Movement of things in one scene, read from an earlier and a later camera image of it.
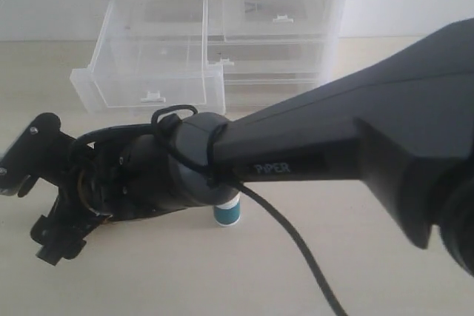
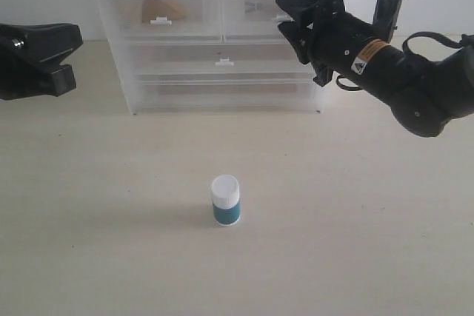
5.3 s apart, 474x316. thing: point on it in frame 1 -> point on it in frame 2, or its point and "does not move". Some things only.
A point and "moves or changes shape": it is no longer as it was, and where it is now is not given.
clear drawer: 276,18 does not move
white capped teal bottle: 228,214 does not move
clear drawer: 151,55 moves or changes shape
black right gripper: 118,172 -> 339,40
